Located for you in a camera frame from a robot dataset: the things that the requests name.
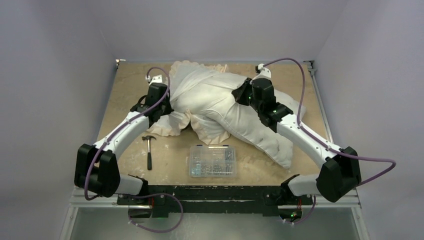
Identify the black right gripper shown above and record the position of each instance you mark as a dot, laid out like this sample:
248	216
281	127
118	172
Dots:
239	93

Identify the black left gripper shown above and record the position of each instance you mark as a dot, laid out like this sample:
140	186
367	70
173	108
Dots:
167	108

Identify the white pillow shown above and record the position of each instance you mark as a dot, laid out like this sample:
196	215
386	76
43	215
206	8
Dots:
243	122

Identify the dark green cream-frilled pillowcase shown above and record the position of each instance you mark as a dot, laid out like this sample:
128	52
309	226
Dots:
201	98

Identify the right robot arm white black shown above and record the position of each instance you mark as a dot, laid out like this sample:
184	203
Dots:
339	167

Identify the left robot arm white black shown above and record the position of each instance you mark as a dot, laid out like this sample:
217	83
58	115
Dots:
97	171

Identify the clear plastic screw organizer box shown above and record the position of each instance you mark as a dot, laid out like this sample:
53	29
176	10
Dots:
212	161

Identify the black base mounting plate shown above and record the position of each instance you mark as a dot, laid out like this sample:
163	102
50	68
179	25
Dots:
268	200

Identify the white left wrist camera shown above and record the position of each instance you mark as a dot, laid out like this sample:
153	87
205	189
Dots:
154	79

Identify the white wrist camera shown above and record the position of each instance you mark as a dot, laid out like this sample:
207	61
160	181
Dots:
262	72
154	79

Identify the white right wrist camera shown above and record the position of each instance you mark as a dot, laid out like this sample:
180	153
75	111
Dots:
262	72

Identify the black handled claw hammer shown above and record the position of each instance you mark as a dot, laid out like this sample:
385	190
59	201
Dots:
148	139

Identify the aluminium frame rail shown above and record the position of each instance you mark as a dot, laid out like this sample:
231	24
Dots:
103	219

